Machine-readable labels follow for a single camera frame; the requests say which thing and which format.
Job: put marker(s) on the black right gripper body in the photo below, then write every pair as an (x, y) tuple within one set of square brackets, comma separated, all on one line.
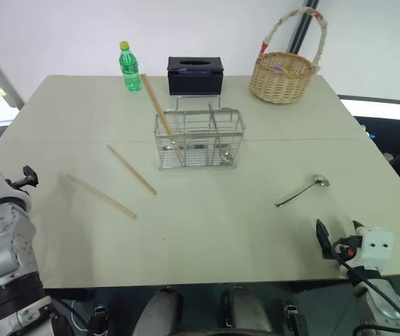
[(347, 242)]

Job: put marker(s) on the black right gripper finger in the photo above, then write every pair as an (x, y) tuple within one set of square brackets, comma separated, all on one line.
[(323, 239), (356, 225)]

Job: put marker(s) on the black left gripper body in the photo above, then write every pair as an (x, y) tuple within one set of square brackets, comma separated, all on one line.
[(15, 182)]

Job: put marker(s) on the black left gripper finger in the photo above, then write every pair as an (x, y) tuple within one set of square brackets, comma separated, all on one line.
[(30, 175)]

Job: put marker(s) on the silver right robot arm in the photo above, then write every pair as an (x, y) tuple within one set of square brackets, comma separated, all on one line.
[(382, 308)]

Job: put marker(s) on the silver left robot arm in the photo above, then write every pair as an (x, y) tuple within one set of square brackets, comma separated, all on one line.
[(0, 259)]

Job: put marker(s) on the metal spoon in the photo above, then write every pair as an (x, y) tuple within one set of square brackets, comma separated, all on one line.
[(321, 181), (225, 154)]

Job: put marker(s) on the wooden chopstick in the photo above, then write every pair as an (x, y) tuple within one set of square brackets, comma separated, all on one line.
[(152, 93), (149, 94), (131, 169), (102, 196)]

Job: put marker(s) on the black furniture with blue light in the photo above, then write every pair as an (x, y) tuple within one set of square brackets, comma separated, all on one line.
[(385, 127)]

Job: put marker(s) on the grey rounded shape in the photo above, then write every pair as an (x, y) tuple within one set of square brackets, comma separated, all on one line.
[(158, 313), (247, 311)]

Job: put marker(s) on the green plastic bottle yellow cap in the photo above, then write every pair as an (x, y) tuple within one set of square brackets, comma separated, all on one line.
[(130, 66)]

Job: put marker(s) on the purple yellow item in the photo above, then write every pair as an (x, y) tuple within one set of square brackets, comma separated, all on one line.
[(281, 69)]

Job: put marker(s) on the black tissue box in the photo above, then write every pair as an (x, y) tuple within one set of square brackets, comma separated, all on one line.
[(194, 81)]

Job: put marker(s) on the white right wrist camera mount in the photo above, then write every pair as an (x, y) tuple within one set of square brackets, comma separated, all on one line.
[(378, 245)]

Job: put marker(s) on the grey window frame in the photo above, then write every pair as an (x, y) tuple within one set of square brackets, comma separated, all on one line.
[(7, 84)]

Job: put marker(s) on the dark vertical wall post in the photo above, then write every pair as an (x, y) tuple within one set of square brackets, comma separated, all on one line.
[(303, 28)]

